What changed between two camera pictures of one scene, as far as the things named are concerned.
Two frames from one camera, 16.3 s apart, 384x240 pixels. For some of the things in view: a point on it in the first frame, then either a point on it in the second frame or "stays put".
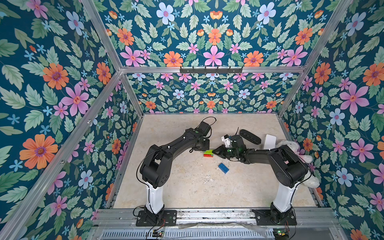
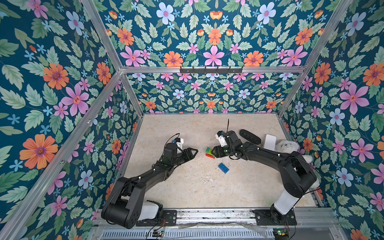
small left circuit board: [157, 233] stays put
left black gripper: [207, 147] -> [189, 153]
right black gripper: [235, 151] stays put
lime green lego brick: [208, 152] stays put
